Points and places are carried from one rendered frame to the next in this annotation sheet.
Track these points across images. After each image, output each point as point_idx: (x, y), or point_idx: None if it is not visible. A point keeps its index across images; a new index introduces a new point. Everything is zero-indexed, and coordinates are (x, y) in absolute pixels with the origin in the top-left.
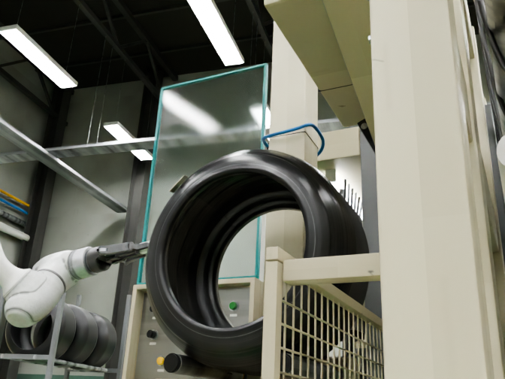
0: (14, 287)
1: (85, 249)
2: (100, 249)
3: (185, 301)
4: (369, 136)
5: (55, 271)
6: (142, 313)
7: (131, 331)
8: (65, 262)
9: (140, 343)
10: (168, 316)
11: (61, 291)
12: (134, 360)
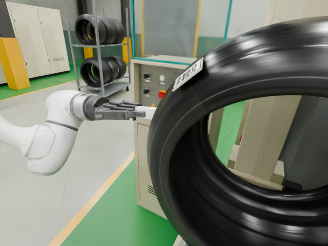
0: (27, 154)
1: (82, 101)
2: (95, 115)
3: (181, 148)
4: None
5: (62, 122)
6: (138, 76)
7: (133, 89)
8: (69, 111)
9: (140, 93)
10: (179, 230)
11: (74, 134)
12: (138, 102)
